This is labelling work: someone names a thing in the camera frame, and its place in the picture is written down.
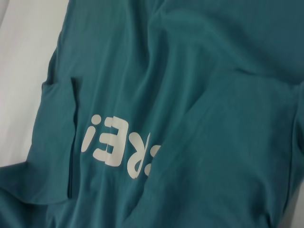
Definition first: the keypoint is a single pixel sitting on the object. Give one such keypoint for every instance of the teal t-shirt with beige print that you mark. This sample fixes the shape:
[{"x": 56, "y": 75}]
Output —
[{"x": 178, "y": 107}]

